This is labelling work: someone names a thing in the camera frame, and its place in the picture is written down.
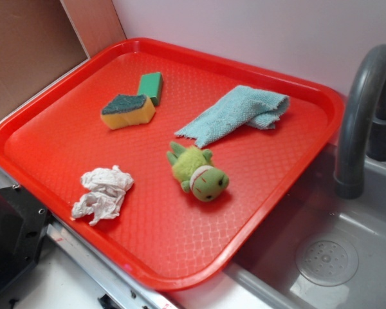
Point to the light blue cloth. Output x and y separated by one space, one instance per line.
242 105

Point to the grey plastic sink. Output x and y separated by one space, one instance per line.
265 265

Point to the black metal bracket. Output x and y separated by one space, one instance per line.
9 231

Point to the silver metal rail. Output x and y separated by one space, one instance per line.
62 270

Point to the red plastic tray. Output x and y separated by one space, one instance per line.
164 238

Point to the brown cardboard panel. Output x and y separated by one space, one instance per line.
40 41

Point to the sink drain strainer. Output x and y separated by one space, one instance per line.
326 261

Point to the crumpled white paper towel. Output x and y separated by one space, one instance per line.
106 190

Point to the green rectangular block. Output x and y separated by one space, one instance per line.
151 85

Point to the green plush turtle toy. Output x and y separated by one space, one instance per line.
194 169

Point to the yellow green sponge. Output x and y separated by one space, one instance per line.
128 110

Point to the grey curved faucet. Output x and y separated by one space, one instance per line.
363 130

